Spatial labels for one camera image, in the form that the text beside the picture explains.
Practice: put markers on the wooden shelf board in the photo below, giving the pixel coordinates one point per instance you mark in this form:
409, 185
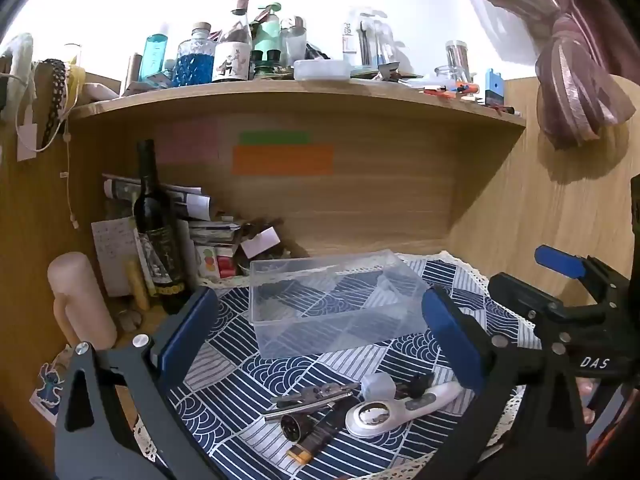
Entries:
271, 96

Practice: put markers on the white small card box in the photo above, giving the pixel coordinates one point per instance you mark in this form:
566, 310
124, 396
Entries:
261, 242

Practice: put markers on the blue small box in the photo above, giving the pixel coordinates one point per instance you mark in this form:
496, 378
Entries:
494, 88

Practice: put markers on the pink ceramic mug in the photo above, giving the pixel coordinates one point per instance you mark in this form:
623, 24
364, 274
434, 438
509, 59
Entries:
78, 306

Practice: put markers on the pink tied curtain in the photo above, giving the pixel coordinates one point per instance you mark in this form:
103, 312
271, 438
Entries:
577, 96

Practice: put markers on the pink sticky note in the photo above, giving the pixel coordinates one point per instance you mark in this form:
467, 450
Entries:
187, 143

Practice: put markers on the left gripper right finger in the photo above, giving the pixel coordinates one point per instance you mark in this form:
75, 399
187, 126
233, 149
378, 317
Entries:
491, 367

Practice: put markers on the stitch cartoon sticker card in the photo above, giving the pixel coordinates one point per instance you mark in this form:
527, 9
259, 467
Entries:
46, 397

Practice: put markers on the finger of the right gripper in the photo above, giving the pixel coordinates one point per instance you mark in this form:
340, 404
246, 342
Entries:
523, 299
560, 262

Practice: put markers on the white labelled sake bottle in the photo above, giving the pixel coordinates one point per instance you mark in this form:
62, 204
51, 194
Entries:
232, 54

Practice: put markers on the dark wine bottle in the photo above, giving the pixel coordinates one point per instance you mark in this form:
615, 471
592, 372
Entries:
155, 222

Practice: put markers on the blue white patterned cloth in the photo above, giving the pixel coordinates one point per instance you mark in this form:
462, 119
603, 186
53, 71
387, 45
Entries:
229, 387

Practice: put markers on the white handheld magnifier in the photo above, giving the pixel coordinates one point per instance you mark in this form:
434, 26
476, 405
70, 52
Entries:
372, 418

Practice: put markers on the clear plastic storage box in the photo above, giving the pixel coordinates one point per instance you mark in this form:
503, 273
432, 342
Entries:
316, 305

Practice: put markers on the white notepaper sheet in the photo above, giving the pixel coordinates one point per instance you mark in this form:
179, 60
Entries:
115, 246

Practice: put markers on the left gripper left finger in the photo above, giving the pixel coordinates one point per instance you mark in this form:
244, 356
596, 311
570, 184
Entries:
92, 436

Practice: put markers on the green spray bottle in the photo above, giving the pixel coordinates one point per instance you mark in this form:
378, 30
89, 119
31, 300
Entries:
266, 30

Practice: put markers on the green sticky note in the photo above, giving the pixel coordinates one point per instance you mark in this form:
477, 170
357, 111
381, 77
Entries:
274, 137

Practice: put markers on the blue liquid glass bottle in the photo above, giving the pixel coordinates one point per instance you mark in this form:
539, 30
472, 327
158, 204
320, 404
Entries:
195, 58

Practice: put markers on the glass jar with lid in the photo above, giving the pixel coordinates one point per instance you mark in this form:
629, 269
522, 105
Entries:
457, 59

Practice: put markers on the stack of books papers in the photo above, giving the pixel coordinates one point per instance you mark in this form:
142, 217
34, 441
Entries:
211, 242

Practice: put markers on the white flat plastic box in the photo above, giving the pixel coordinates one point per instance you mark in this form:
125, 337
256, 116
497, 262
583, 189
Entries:
321, 69

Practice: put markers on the wooden stick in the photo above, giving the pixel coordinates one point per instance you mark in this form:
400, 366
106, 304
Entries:
137, 284

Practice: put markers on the orange sticky note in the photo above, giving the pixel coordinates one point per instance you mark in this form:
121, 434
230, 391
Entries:
283, 160

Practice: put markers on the light blue plastic bottle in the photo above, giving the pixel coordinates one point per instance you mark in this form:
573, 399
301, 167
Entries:
153, 55

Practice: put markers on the black key fob keys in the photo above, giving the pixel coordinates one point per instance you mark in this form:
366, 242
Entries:
415, 387

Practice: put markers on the silver multitool pliers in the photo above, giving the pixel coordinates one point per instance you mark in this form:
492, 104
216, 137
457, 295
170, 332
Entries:
310, 400

